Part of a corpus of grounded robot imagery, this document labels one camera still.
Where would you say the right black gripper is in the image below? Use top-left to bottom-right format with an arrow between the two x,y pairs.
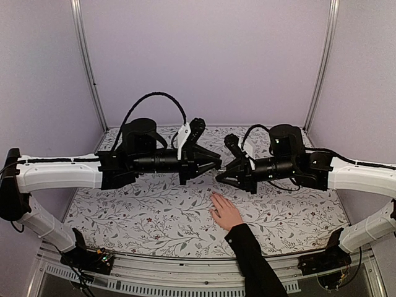
215,156 -> 296,195

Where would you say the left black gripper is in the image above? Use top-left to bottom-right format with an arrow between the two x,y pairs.
132,145 -> 223,186

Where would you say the black sleeved forearm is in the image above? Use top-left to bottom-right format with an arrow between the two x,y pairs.
225,223 -> 288,297

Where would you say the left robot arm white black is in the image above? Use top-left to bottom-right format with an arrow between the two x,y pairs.
1,118 -> 222,269

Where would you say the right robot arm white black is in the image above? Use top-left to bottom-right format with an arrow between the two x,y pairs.
216,124 -> 395,270

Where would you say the person's bare hand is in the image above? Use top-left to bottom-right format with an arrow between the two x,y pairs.
210,192 -> 243,231

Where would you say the floral patterned table mat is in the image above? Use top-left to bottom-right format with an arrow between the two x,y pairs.
60,124 -> 353,259

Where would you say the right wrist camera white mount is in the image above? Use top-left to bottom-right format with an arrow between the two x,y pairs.
224,134 -> 256,170

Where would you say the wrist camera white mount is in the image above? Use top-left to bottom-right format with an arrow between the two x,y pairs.
176,118 -> 206,161
224,134 -> 256,170

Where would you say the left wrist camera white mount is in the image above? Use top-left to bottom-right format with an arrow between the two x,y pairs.
176,118 -> 206,161

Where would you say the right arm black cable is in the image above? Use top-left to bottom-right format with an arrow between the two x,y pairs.
240,124 -> 273,149

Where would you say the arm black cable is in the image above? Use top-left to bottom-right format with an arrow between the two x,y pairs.
119,91 -> 187,137
240,124 -> 273,149

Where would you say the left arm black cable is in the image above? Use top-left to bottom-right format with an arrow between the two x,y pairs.
119,91 -> 187,137

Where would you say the front aluminium slotted rail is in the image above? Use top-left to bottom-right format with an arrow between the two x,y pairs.
27,244 -> 390,296

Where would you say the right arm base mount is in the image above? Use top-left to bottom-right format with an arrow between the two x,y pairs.
298,228 -> 351,275

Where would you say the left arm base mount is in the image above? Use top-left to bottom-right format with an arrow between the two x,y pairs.
61,228 -> 114,275

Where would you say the right aluminium frame post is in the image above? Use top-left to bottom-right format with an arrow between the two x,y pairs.
303,0 -> 340,134

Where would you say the aluminium frame post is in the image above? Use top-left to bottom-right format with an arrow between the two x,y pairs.
303,0 -> 340,134
71,0 -> 109,132

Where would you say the left aluminium frame post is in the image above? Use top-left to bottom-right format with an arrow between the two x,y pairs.
71,0 -> 109,132

